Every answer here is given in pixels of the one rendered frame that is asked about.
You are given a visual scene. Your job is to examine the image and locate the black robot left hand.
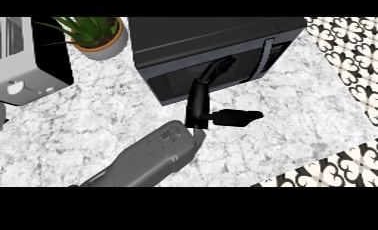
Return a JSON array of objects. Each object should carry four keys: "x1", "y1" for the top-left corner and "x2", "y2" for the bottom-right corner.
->
[{"x1": 185, "y1": 55, "x2": 266, "y2": 130}]

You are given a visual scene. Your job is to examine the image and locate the dark microwave door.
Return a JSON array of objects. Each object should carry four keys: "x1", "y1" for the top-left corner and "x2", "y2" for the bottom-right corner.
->
[{"x1": 136, "y1": 37, "x2": 278, "y2": 107}]

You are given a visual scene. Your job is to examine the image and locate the dark grey microwave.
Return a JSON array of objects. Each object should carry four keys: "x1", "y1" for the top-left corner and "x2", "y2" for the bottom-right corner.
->
[{"x1": 127, "y1": 17, "x2": 309, "y2": 107}]

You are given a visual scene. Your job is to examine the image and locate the green plant in pot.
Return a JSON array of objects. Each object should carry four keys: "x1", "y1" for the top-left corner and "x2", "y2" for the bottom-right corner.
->
[{"x1": 34, "y1": 17, "x2": 130, "y2": 62}]

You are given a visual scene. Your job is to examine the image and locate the silver and black appliance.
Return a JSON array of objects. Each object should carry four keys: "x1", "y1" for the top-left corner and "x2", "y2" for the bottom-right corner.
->
[{"x1": 0, "y1": 17, "x2": 76, "y2": 107}]

